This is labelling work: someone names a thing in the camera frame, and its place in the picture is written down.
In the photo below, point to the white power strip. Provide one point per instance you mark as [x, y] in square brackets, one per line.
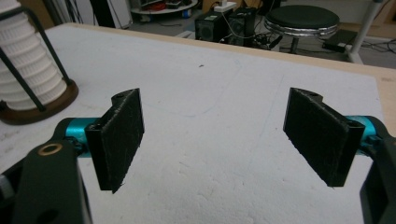
[224, 6]

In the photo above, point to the stack of white paper cups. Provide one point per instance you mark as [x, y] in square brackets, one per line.
[28, 56]

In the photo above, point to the wooden table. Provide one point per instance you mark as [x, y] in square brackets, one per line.
[387, 90]

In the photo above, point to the black computer box with fan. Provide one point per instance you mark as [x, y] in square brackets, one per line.
[208, 29]

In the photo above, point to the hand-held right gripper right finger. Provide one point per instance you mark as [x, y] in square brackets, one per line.
[317, 140]

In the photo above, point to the white foam mat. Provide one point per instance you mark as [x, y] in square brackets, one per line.
[202, 109]

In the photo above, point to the round white table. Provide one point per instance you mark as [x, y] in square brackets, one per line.
[162, 9]

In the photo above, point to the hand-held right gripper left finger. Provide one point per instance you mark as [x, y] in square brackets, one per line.
[118, 137]

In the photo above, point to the black round stool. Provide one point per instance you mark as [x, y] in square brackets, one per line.
[302, 17]

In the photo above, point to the flat black device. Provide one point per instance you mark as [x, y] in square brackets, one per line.
[341, 39]

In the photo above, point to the white metal stand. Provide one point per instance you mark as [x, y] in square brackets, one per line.
[364, 28]

